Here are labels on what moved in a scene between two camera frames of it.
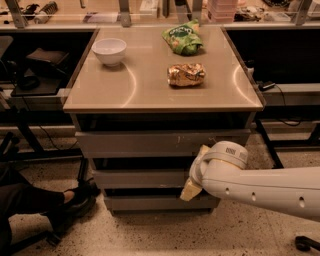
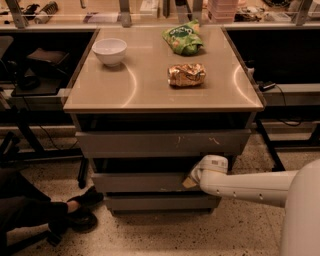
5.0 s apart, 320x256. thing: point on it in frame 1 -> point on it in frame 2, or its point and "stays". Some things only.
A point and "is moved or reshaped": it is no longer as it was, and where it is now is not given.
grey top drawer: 153,143 stays
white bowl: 109,50 stays
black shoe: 85,196 -> 84,218
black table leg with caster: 273,156 stays
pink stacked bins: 222,11 stays
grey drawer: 168,178 is moved or reshaped
